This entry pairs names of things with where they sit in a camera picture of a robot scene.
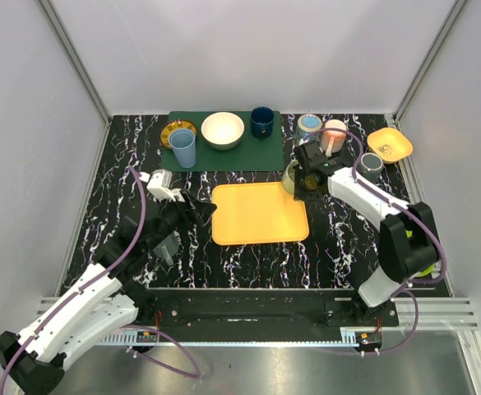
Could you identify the dark grey mug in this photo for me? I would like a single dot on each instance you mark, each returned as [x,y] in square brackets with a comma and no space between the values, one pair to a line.
[370,166]

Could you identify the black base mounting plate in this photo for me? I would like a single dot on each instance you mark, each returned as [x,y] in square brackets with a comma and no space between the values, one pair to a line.
[258,315]

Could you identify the cream ceramic bowl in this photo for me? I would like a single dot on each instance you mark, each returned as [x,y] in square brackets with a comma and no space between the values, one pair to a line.
[223,130]

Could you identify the navy blue mug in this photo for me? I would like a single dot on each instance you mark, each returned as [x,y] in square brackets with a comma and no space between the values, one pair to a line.
[262,122]

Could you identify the yellow square dish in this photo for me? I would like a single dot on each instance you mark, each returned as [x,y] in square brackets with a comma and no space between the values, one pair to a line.
[390,145]

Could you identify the orange plastic tray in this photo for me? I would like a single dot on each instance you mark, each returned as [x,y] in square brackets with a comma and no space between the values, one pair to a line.
[257,213]

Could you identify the sage green mug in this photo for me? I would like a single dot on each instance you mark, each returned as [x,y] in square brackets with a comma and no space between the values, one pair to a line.
[289,177]

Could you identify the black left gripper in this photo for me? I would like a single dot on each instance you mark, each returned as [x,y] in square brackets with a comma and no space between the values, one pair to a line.
[187,209]

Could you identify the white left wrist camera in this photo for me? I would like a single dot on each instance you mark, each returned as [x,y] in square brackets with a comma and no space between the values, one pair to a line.
[158,184]

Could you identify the blue and beige mug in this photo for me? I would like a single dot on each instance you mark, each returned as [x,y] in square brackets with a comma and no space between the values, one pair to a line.
[307,128]

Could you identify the grey-blue mug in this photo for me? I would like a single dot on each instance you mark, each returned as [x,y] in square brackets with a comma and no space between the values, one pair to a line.
[168,248]

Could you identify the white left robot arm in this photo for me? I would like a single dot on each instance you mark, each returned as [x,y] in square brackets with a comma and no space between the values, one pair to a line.
[105,298]

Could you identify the yellow patterned saucer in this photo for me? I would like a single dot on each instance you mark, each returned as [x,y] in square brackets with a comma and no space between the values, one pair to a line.
[170,127]

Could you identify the dark green placemat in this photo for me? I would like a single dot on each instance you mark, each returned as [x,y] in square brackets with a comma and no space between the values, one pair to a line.
[250,155]

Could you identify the light blue plastic cup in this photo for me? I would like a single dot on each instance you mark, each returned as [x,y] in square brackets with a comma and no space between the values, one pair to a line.
[183,144]

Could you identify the lime green plate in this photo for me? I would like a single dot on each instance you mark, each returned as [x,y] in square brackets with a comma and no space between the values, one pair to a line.
[429,269]

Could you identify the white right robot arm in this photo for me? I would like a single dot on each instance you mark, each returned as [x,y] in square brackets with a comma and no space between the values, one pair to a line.
[408,240]

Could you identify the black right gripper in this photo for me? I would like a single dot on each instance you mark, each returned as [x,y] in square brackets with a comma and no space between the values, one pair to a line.
[298,192]

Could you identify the pink mug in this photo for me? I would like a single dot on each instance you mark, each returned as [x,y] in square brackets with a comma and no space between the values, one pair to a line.
[333,139]

